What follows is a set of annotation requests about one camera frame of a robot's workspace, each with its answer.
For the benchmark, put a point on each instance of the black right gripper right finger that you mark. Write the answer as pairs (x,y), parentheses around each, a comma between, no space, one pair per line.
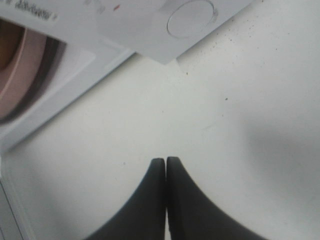
(192,215)

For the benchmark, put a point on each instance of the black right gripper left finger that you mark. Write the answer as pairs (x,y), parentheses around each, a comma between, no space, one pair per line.
(143,216)

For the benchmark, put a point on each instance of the pink round plate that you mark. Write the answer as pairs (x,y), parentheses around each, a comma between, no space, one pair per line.
(17,78)

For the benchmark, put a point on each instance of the round door release button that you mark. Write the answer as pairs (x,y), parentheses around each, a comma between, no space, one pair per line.
(190,18)

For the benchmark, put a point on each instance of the white microwave door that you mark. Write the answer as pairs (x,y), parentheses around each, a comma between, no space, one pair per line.
(12,226)

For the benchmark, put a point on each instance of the burger with lettuce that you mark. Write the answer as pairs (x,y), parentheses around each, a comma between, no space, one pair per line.
(11,36)

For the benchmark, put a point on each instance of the white microwave oven body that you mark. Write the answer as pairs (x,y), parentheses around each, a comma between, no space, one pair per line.
(85,41)

